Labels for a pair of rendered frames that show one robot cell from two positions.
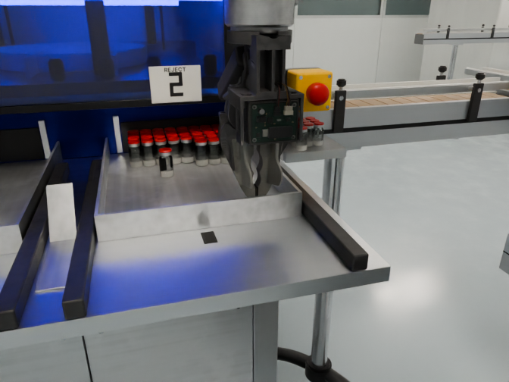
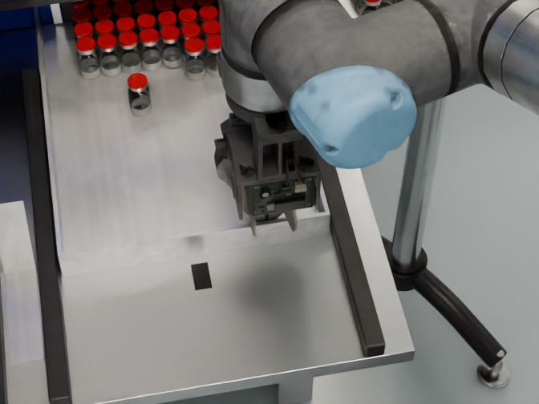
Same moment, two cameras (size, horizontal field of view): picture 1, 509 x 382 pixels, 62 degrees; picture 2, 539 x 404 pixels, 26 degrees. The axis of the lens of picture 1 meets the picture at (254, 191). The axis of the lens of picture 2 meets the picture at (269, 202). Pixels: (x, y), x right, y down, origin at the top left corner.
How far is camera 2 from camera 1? 0.70 m
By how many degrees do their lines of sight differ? 31
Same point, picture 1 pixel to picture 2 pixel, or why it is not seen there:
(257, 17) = (261, 107)
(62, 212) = (14, 238)
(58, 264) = (25, 321)
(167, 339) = not seen: hidden behind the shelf
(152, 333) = not seen: hidden behind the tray
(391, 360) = not seen: outside the picture
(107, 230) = (74, 266)
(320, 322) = (409, 208)
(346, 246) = (362, 329)
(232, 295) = (224, 384)
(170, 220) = (151, 252)
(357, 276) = (372, 361)
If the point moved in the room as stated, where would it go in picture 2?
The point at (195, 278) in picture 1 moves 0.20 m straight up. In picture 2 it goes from (184, 355) to (168, 228)
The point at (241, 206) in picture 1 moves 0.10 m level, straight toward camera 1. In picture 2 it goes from (245, 233) to (237, 324)
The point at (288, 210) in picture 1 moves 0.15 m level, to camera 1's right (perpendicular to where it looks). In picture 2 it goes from (311, 232) to (466, 242)
